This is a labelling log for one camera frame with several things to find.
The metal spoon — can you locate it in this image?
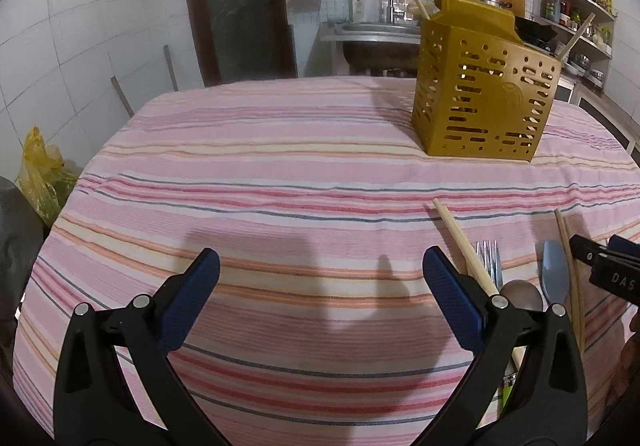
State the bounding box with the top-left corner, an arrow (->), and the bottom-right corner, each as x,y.
500,280 -> 543,312

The pink striped tablecloth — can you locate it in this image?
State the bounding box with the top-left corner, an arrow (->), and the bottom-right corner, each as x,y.
12,75 -> 636,446

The gold perforated utensil holder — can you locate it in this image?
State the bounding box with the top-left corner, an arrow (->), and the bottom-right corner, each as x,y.
411,0 -> 563,162

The light blue spoon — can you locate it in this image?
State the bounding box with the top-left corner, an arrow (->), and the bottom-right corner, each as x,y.
539,240 -> 571,307

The leaning wooden stick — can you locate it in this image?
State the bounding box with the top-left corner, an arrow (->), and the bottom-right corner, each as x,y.
111,76 -> 136,119
164,45 -> 179,92

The black wok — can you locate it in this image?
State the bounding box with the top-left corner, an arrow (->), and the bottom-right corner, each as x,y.
515,16 -> 559,53

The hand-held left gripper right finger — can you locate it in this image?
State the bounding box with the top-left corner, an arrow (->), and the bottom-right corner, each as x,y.
415,246 -> 588,446

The yellow plastic bag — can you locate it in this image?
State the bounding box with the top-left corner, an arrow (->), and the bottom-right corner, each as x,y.
15,126 -> 81,227

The corner wall shelf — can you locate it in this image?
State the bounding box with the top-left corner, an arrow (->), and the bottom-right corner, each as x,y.
532,0 -> 619,92

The metal fork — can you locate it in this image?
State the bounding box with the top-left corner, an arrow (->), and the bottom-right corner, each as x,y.
475,240 -> 503,289

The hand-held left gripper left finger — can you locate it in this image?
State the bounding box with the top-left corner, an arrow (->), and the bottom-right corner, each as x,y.
53,247 -> 231,446

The stainless steel sink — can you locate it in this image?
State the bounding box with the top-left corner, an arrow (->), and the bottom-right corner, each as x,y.
320,21 -> 423,73

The dark brown door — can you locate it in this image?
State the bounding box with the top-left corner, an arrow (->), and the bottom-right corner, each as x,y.
180,0 -> 301,88

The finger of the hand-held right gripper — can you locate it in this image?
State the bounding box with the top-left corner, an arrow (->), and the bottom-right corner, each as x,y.
607,235 -> 640,267
569,235 -> 640,297

